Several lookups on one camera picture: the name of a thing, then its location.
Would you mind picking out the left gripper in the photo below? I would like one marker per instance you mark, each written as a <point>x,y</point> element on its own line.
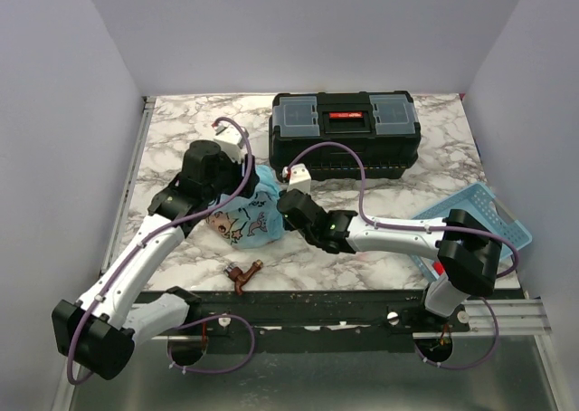
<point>239,169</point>

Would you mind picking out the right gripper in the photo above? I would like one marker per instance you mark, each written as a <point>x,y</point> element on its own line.
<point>284,192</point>

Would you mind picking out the light blue plastic bag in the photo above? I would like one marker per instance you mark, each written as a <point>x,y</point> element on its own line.
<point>247,223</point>

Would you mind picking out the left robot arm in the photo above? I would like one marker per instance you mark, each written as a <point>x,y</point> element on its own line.
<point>98,333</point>

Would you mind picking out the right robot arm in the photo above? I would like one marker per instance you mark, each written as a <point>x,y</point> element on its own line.
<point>466,249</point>

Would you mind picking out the red fake strawberry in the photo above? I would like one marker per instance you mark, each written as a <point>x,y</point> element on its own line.
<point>438,268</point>

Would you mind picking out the brown brass faucet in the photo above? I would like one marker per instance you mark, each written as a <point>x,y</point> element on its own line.
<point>239,277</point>

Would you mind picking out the black plastic toolbox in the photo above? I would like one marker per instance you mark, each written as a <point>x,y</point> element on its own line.
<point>382,128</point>

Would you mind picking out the light blue plastic basket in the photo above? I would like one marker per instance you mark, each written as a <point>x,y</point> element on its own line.
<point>481,202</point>

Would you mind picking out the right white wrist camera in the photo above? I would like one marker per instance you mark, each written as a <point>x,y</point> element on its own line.
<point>298,178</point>

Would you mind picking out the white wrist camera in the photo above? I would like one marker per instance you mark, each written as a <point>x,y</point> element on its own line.
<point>298,178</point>
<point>230,141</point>

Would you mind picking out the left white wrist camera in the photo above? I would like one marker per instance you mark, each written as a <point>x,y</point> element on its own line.
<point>230,141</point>

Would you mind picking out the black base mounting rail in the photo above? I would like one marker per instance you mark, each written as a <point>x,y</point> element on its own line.
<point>309,321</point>

